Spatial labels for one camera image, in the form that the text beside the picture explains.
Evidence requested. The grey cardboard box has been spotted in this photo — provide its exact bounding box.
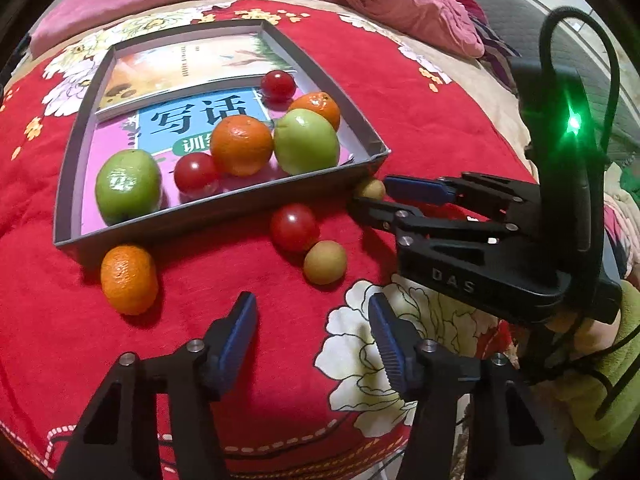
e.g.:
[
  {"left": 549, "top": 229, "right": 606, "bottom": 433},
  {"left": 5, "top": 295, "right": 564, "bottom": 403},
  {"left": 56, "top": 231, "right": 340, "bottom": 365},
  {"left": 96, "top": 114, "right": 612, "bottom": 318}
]
[{"left": 53, "top": 19, "right": 391, "bottom": 265}]

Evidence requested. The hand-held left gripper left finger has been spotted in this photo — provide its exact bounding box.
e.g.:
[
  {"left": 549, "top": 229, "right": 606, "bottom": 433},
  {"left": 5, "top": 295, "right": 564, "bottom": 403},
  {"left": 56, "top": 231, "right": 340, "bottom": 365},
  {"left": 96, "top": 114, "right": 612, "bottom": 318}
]
[{"left": 52, "top": 291, "right": 259, "bottom": 480}]

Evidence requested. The landscape cover book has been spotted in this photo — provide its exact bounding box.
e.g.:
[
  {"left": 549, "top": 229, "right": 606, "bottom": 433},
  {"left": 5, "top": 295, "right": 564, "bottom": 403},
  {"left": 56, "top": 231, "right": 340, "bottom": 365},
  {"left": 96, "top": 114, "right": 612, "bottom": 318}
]
[{"left": 95, "top": 32, "right": 296, "bottom": 121}]

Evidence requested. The person's right hand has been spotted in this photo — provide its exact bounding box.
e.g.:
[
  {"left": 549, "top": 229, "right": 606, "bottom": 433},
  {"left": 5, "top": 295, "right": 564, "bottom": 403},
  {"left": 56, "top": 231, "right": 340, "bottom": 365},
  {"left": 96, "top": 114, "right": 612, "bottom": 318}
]
[{"left": 547, "top": 307, "right": 623, "bottom": 356}]

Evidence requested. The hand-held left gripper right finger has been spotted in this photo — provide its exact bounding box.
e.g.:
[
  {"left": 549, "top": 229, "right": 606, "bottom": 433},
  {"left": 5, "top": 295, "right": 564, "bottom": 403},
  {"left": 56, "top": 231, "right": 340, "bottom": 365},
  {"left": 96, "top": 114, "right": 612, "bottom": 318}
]
[{"left": 367, "top": 294, "right": 576, "bottom": 480}]

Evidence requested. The medium orange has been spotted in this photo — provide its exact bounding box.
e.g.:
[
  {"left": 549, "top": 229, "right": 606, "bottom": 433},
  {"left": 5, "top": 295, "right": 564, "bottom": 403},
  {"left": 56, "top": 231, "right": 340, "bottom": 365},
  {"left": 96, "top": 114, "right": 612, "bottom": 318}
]
[{"left": 287, "top": 91, "right": 341, "bottom": 132}]

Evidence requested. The pink duvet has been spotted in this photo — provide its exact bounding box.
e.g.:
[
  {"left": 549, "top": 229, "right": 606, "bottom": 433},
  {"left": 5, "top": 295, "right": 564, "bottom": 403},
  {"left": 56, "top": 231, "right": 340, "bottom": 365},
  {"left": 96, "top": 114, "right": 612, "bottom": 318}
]
[{"left": 30, "top": 0, "right": 486, "bottom": 58}]

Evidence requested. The large orange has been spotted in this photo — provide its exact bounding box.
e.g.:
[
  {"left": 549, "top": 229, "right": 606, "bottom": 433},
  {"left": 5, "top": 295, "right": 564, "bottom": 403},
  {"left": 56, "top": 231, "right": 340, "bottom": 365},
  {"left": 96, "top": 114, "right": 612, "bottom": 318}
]
[{"left": 210, "top": 115, "right": 275, "bottom": 177}]

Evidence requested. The red tomato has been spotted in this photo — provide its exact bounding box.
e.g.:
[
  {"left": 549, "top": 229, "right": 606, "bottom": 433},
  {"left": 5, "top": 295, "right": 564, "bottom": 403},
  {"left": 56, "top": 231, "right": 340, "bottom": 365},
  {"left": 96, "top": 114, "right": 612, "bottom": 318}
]
[
  {"left": 270, "top": 203, "right": 320, "bottom": 253},
  {"left": 261, "top": 70, "right": 295, "bottom": 102},
  {"left": 174, "top": 152, "right": 221, "bottom": 196}
]

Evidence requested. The pink book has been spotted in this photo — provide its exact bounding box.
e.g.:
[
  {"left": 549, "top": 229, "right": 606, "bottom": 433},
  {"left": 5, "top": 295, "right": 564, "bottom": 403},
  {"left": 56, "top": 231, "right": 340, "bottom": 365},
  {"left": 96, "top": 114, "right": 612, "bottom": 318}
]
[{"left": 80, "top": 85, "right": 361, "bottom": 233}]

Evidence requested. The green apple with sticker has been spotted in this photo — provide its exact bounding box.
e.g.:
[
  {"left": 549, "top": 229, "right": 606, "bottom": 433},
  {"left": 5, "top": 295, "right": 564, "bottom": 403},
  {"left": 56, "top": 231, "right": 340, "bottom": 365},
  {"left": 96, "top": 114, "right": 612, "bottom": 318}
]
[{"left": 95, "top": 150, "right": 163, "bottom": 226}]

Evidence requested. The black cable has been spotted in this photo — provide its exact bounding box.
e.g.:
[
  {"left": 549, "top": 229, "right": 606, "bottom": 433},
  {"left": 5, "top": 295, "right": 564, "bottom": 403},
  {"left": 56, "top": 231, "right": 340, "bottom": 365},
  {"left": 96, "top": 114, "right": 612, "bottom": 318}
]
[{"left": 539, "top": 6, "right": 640, "bottom": 421}]

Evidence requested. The tan longan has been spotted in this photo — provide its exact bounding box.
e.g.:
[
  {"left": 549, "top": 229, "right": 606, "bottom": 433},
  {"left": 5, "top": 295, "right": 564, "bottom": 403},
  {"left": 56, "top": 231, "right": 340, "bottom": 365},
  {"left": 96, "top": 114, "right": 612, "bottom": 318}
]
[
  {"left": 355, "top": 177, "right": 387, "bottom": 201},
  {"left": 304, "top": 241, "right": 347, "bottom": 286}
]

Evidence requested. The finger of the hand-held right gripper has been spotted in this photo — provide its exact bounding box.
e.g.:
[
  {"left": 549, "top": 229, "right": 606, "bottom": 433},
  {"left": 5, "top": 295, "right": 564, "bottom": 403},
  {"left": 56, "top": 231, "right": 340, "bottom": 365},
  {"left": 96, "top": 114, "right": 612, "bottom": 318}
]
[
  {"left": 384, "top": 172, "right": 541, "bottom": 216},
  {"left": 347, "top": 197, "right": 521, "bottom": 249}
]

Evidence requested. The person's right forearm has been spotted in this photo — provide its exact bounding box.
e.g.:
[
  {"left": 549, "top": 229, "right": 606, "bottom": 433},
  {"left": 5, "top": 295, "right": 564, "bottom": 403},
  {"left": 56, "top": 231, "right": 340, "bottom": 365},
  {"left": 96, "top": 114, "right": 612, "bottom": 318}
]
[{"left": 550, "top": 280, "right": 640, "bottom": 466}]

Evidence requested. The small orange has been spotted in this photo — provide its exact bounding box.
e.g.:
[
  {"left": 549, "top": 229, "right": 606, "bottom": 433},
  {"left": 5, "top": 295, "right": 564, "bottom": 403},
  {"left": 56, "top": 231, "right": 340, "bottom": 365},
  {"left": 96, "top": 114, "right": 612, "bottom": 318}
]
[{"left": 101, "top": 245, "right": 159, "bottom": 316}]

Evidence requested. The striped purple cloth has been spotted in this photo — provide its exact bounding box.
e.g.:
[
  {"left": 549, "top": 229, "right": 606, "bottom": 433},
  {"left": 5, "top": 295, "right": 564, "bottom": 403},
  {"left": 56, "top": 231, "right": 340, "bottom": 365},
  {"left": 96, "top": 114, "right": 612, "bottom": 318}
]
[{"left": 472, "top": 12, "right": 523, "bottom": 93}]

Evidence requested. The red floral blanket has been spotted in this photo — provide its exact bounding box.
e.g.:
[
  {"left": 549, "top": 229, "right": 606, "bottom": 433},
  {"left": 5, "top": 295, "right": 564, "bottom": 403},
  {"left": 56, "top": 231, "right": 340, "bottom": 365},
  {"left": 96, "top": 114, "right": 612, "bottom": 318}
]
[{"left": 0, "top": 0, "right": 551, "bottom": 476}]

